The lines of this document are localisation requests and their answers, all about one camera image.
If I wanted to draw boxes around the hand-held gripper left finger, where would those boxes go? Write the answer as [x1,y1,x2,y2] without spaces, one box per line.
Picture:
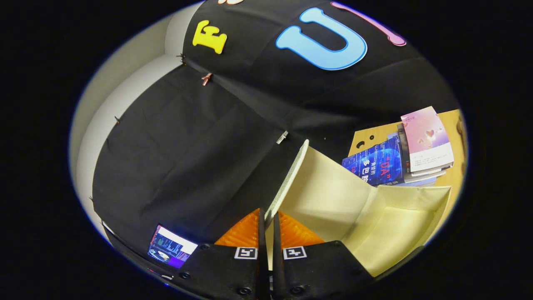
[173,208,270,300]

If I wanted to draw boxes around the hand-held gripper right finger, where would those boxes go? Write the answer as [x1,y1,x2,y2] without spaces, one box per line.
[273,210,375,300]

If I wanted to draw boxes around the lit computer monitor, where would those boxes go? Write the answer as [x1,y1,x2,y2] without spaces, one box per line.
[147,225,198,269]

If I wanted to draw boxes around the black backdrop cloth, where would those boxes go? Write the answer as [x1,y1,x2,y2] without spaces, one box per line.
[92,0,458,267]

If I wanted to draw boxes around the blue book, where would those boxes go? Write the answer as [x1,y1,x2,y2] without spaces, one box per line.
[342,137,405,187]

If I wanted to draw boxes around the pink book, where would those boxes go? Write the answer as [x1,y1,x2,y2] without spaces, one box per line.
[401,106,455,173]

